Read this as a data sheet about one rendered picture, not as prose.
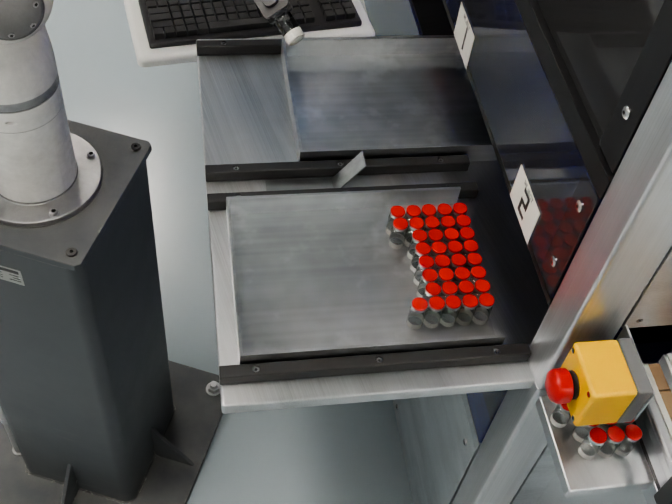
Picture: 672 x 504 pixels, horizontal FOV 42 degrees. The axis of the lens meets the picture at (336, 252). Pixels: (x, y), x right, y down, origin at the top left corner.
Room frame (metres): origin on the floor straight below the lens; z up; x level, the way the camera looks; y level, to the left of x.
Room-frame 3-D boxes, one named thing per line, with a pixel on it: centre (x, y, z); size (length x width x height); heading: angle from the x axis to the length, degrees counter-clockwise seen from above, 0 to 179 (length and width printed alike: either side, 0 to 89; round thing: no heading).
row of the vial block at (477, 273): (0.77, -0.18, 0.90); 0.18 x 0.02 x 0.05; 15
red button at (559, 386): (0.53, -0.28, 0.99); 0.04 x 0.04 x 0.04; 15
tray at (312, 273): (0.73, -0.03, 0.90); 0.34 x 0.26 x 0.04; 105
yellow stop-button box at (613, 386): (0.54, -0.32, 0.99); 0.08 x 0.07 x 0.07; 105
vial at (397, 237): (0.80, -0.08, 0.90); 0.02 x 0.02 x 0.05
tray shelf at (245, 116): (0.90, -0.03, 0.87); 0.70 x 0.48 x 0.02; 15
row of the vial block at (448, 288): (0.75, -0.14, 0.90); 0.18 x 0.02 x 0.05; 15
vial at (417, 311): (0.67, -0.12, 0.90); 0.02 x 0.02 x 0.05
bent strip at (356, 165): (0.88, 0.05, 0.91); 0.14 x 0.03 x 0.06; 104
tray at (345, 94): (1.09, -0.06, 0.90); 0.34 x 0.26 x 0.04; 105
